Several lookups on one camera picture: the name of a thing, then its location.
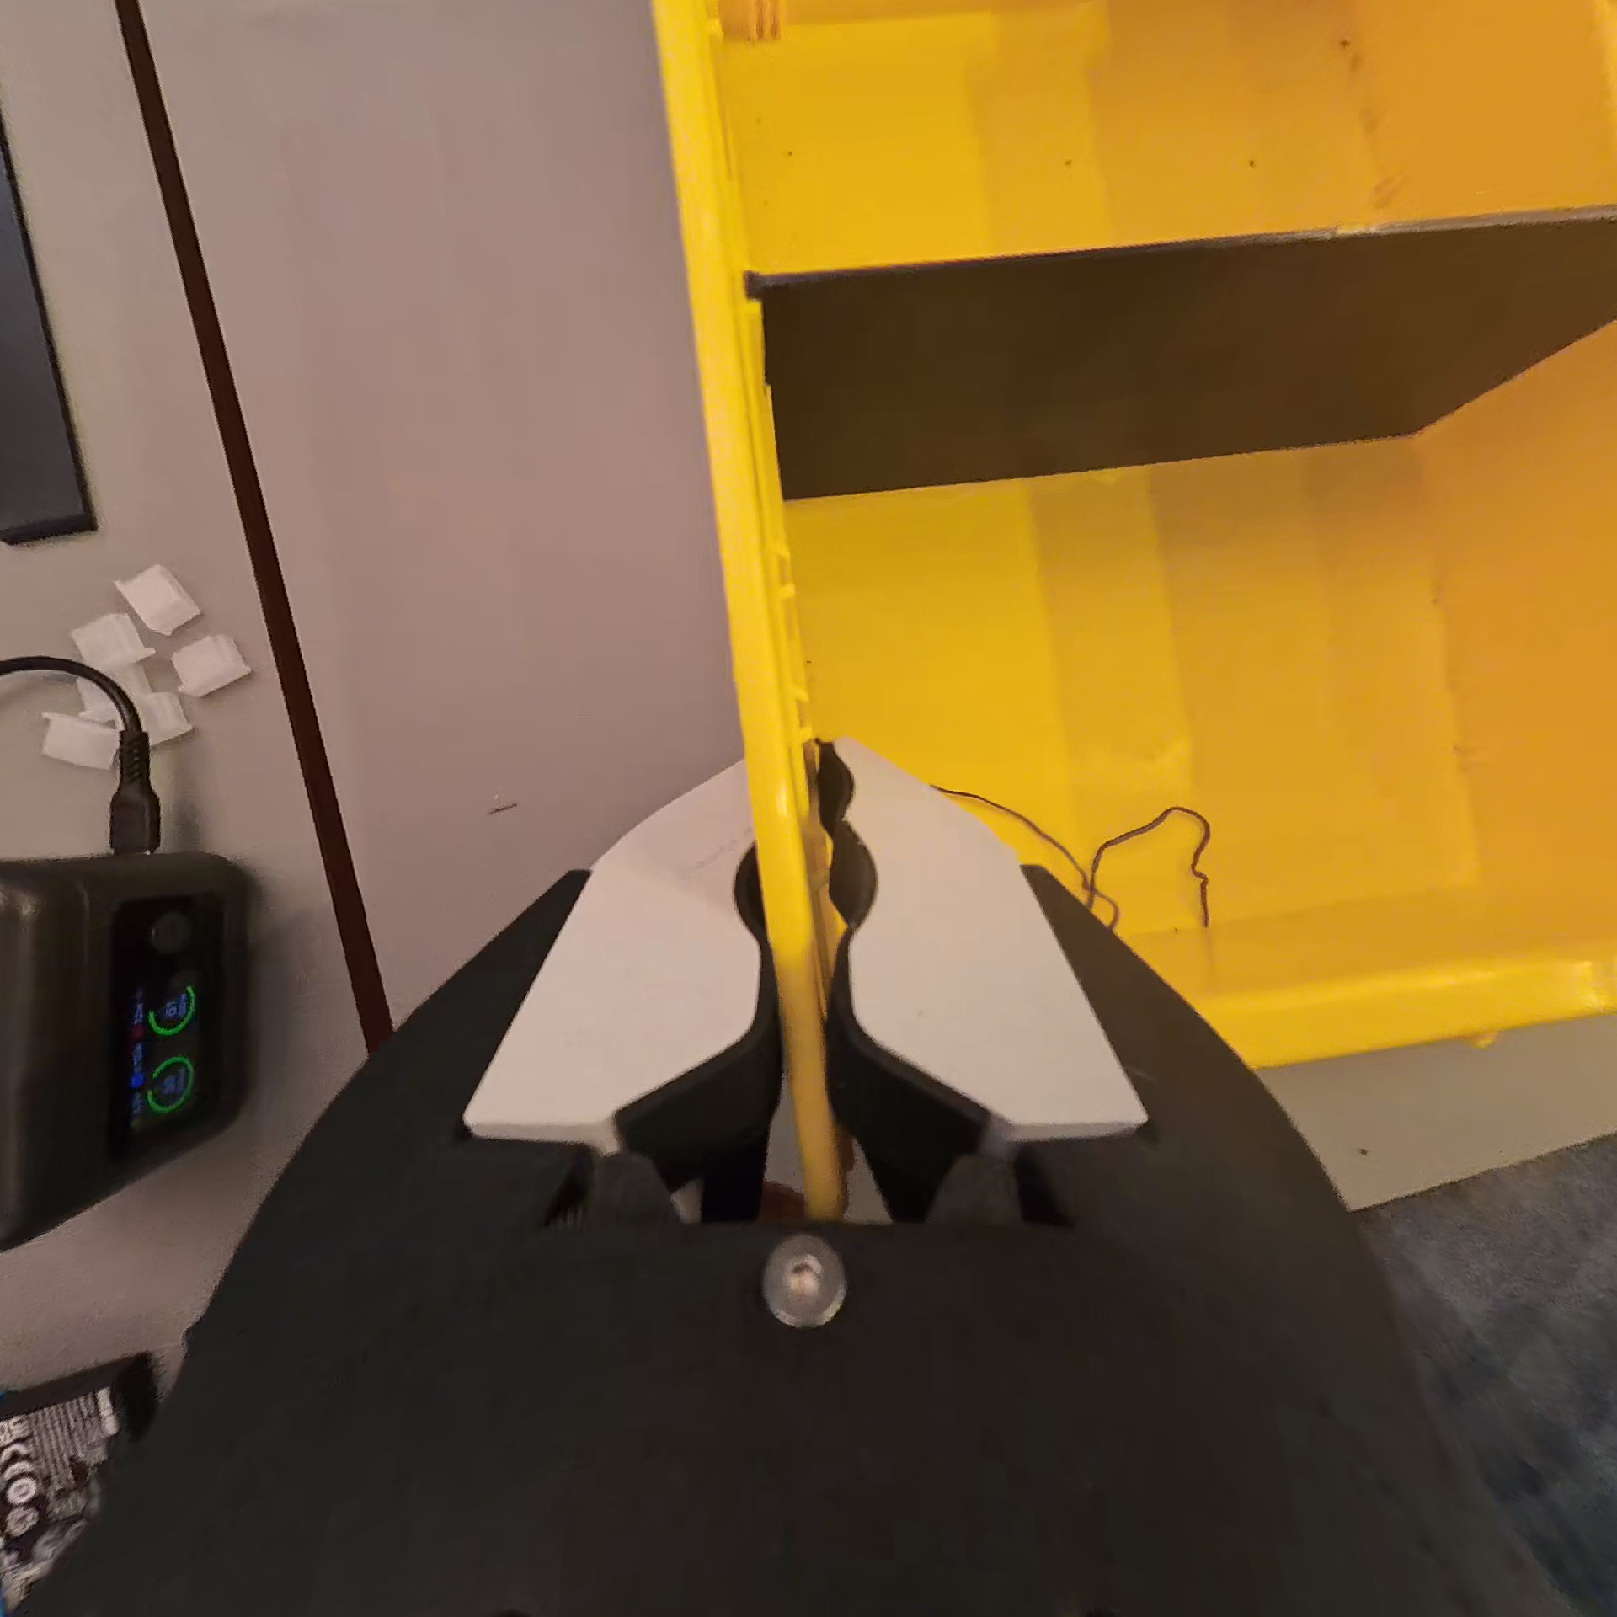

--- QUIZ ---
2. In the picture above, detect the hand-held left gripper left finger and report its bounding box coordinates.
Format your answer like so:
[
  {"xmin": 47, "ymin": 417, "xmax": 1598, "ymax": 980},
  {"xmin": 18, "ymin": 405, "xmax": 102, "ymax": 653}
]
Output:
[{"xmin": 462, "ymin": 758, "xmax": 778, "ymax": 1220}]

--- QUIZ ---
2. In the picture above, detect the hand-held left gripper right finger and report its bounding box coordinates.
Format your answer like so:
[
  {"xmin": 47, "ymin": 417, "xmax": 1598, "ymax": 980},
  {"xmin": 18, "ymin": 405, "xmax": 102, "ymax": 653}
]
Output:
[{"xmin": 815, "ymin": 734, "xmax": 1151, "ymax": 1218}]

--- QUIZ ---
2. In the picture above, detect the yellow plastic bin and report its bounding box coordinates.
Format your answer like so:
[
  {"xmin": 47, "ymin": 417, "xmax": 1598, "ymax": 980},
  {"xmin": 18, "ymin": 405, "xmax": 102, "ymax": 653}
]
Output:
[{"xmin": 650, "ymin": 0, "xmax": 1617, "ymax": 1220}]

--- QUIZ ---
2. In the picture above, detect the dark loose thread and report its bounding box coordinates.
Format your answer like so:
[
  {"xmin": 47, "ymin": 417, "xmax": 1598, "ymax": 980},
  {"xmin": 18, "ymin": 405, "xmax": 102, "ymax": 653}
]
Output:
[
  {"xmin": 933, "ymin": 783, "xmax": 1124, "ymax": 931},
  {"xmin": 1089, "ymin": 805, "xmax": 1215, "ymax": 931}
]

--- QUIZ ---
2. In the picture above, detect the black charger with display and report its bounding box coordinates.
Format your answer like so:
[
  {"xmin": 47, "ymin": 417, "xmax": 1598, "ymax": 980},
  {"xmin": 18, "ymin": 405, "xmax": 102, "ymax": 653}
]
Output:
[{"xmin": 0, "ymin": 852, "xmax": 250, "ymax": 1246}]

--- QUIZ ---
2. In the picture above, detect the pile of white plastic caps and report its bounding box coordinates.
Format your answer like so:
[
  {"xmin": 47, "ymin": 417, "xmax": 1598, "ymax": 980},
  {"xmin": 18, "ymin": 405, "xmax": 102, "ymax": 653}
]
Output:
[{"xmin": 41, "ymin": 561, "xmax": 254, "ymax": 772}]

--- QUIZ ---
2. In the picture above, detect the black battery white print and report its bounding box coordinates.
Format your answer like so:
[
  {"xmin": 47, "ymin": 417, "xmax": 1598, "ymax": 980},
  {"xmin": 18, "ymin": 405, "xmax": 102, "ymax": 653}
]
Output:
[{"xmin": 0, "ymin": 1353, "xmax": 160, "ymax": 1593}]

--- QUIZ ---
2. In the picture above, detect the black charger cable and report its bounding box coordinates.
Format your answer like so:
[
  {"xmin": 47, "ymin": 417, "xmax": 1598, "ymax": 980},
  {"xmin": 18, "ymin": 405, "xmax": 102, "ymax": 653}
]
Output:
[{"xmin": 0, "ymin": 653, "xmax": 164, "ymax": 857}]

